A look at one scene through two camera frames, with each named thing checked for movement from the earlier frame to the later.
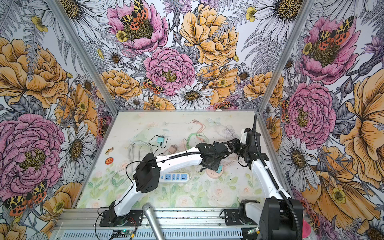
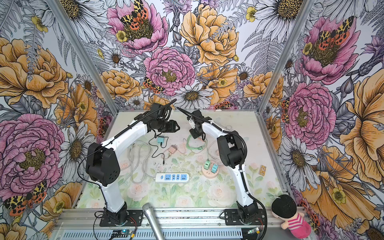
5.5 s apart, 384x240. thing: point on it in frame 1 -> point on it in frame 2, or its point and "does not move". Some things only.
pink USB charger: [172, 149] does not move
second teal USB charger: [160, 139] does not move
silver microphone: [148, 209] does not move
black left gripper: [215, 166] -> [172, 127]
